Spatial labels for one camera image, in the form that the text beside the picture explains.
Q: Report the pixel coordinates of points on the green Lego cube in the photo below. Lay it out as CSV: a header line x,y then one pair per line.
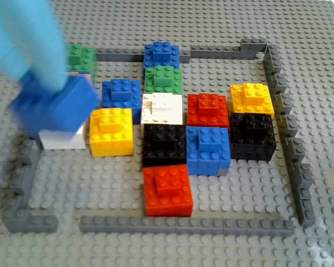
x,y
162,80
82,57

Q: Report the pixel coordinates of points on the red Lego cube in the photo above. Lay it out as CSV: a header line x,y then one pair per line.
x,y
167,192
207,109

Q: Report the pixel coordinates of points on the grey Lego baseplate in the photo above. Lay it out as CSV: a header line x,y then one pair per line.
x,y
100,250

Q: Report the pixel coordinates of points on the teal left gripper finger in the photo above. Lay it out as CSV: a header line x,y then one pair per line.
x,y
5,33

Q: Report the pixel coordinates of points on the white Lego cube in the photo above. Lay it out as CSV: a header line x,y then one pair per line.
x,y
64,142
161,109

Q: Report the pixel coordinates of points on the yellow-orange Lego cube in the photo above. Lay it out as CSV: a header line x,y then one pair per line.
x,y
111,133
82,75
252,97

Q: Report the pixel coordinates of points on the short dark grey brick wall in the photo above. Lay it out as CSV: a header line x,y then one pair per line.
x,y
30,222
217,53

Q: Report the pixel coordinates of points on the teal right gripper finger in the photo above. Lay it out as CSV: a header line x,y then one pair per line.
x,y
47,55

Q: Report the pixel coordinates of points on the black Lego cube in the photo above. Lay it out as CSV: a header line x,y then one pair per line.
x,y
253,136
164,144

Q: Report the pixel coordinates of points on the blue Lego cube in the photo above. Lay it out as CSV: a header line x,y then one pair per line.
x,y
207,150
121,93
58,108
161,54

